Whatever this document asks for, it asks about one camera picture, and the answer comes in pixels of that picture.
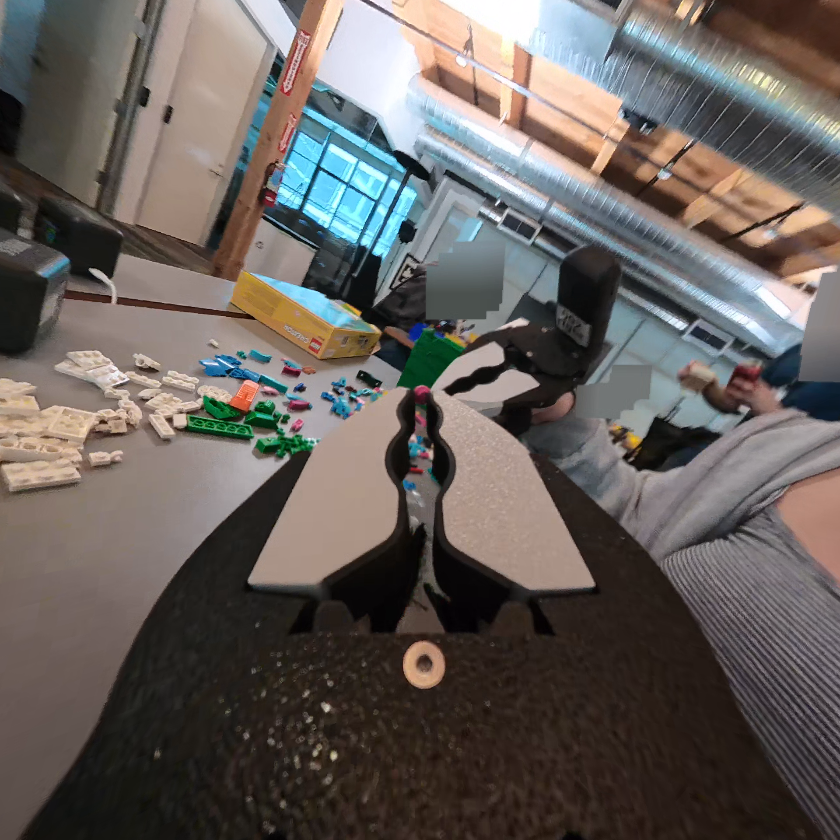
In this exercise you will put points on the grey desk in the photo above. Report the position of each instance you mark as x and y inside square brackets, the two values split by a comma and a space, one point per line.
[131, 558]

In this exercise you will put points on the black patio heater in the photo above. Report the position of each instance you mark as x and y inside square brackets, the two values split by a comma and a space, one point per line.
[412, 164]

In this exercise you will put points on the person's right forearm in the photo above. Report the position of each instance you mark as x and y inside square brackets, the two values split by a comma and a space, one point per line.
[689, 485]

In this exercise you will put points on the white wall vent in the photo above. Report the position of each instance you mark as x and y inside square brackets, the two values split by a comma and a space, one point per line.
[707, 337]
[520, 225]

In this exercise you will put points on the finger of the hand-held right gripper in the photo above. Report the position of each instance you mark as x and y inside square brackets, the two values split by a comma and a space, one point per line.
[469, 371]

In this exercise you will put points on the white cabinet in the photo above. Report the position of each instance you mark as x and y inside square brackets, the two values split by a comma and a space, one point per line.
[282, 253]

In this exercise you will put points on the pile of white bricks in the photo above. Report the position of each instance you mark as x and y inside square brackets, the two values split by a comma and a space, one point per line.
[59, 420]

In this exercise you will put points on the pile of small coloured bricks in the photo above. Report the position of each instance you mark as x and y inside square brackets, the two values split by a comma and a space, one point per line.
[220, 365]

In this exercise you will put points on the white door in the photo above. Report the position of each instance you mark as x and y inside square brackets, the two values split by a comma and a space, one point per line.
[197, 131]

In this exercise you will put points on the pile of green bricks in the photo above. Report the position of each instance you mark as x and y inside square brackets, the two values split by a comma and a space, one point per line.
[220, 426]

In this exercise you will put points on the grey table with brown edge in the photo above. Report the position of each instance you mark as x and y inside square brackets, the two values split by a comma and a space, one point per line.
[164, 282]

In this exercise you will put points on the large window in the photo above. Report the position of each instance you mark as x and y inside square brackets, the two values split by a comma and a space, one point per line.
[341, 190]

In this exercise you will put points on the green plastic bin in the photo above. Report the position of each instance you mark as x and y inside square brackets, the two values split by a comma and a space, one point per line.
[426, 361]

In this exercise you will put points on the wide silver air duct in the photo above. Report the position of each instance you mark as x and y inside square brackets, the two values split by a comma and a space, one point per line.
[722, 79]

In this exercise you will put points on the red object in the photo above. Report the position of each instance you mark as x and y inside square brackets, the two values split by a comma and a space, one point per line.
[747, 375]

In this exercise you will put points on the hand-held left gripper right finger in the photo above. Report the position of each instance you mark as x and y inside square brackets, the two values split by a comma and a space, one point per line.
[512, 518]

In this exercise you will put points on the red fire extinguisher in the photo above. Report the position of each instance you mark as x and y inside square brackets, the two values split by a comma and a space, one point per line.
[272, 190]

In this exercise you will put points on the yellow toy brick box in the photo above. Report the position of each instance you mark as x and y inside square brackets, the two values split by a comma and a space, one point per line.
[295, 315]

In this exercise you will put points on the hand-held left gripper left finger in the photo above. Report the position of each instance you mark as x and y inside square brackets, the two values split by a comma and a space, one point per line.
[328, 512]

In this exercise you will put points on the beige block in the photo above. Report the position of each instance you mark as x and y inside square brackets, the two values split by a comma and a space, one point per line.
[697, 377]

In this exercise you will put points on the wooden post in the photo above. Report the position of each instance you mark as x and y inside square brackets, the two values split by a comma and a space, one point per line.
[275, 144]

